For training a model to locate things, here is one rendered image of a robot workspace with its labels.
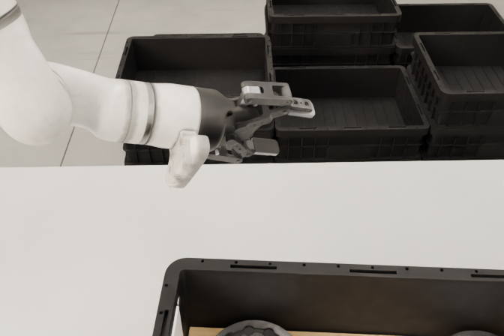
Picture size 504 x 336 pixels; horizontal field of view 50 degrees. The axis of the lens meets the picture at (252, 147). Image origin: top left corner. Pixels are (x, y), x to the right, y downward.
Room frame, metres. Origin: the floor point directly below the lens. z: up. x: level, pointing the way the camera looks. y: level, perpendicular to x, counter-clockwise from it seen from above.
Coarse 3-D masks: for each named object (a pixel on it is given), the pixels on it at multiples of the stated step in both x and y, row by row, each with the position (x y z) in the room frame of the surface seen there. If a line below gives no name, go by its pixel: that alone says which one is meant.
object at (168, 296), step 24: (192, 264) 0.32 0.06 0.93; (216, 264) 0.32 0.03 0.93; (240, 264) 0.32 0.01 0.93; (264, 264) 0.32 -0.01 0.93; (288, 264) 0.32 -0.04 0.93; (312, 264) 0.32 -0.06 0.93; (336, 264) 0.32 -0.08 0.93; (360, 264) 0.32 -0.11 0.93; (168, 288) 0.30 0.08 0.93; (168, 312) 0.28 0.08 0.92
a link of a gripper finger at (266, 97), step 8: (264, 88) 0.51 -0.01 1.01; (272, 88) 0.52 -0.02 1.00; (248, 96) 0.49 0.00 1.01; (256, 96) 0.50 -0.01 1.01; (264, 96) 0.50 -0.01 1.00; (272, 96) 0.50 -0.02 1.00; (280, 96) 0.51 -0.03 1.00; (264, 104) 0.50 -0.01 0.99; (272, 104) 0.50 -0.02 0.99; (280, 104) 0.51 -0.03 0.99; (288, 104) 0.51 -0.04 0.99
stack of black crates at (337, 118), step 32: (320, 96) 1.36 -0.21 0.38; (352, 96) 1.36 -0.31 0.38; (384, 96) 1.37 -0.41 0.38; (416, 96) 1.22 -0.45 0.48; (288, 128) 1.08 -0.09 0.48; (320, 128) 1.08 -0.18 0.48; (352, 128) 1.08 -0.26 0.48; (384, 128) 1.08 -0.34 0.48; (416, 128) 1.08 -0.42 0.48; (288, 160) 1.07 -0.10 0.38; (320, 160) 1.08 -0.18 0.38; (352, 160) 1.08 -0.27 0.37; (384, 160) 1.08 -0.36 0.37; (416, 160) 1.08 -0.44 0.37
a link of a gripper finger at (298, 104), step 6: (282, 90) 0.52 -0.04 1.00; (288, 90) 0.52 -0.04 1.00; (288, 96) 0.51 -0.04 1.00; (294, 102) 0.53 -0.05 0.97; (300, 102) 0.53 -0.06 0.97; (306, 102) 0.54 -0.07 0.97; (294, 108) 0.52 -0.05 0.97; (300, 108) 0.52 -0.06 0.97; (306, 108) 0.53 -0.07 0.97; (312, 108) 0.53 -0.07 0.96
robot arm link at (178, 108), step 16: (160, 96) 0.48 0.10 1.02; (176, 96) 0.49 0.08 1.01; (192, 96) 0.50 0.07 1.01; (160, 112) 0.47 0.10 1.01; (176, 112) 0.47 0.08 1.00; (192, 112) 0.48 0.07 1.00; (160, 128) 0.46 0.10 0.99; (176, 128) 0.46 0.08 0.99; (192, 128) 0.47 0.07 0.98; (144, 144) 0.47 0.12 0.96; (160, 144) 0.46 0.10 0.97; (176, 144) 0.46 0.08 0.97; (192, 144) 0.43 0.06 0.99; (208, 144) 0.44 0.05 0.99; (176, 160) 0.45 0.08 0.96; (192, 160) 0.43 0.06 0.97; (176, 176) 0.44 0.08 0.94; (192, 176) 0.44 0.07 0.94
